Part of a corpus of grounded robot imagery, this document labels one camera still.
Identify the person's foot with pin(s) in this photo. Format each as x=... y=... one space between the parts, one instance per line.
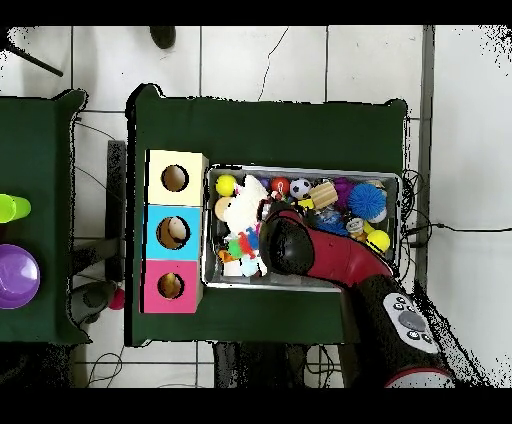
x=163 y=36

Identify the orange-red ball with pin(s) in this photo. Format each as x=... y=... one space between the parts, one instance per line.
x=280 y=184

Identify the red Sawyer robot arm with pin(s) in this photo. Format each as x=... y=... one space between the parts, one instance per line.
x=340 y=256

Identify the black rod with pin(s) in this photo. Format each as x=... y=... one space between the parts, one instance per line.
x=40 y=64

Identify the shallow clear mesh bin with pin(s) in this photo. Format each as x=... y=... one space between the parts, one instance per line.
x=288 y=171

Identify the tan round disc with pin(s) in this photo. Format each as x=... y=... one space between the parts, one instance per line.
x=220 y=207

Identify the wooden box with three holes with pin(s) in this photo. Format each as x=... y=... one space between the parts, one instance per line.
x=176 y=198

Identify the yellow soft duck toy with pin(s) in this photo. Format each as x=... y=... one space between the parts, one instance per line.
x=171 y=284

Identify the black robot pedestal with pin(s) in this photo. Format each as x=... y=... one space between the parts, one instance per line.
x=256 y=364

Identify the lime green cup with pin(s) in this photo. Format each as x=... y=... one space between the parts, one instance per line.
x=14 y=208

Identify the multicolour spiky caterpillar toy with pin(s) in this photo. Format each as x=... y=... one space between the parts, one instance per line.
x=242 y=244

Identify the large blue spiky ball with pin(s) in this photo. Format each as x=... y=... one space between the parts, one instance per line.
x=367 y=201

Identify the yellow plastic ball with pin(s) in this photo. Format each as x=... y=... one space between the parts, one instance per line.
x=379 y=240
x=226 y=184

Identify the dark green table cloth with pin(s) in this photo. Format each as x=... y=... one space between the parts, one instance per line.
x=44 y=160
x=260 y=132

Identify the purple plastic bowl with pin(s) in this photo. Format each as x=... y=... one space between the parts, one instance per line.
x=18 y=276

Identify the striped wooden block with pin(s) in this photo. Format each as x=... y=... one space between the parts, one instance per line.
x=323 y=196

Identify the small soccer ball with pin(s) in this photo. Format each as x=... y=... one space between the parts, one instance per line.
x=300 y=188

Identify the grey box with red button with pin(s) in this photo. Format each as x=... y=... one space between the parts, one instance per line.
x=94 y=300

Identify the cream waffle cloth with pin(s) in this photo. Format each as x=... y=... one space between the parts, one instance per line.
x=246 y=206

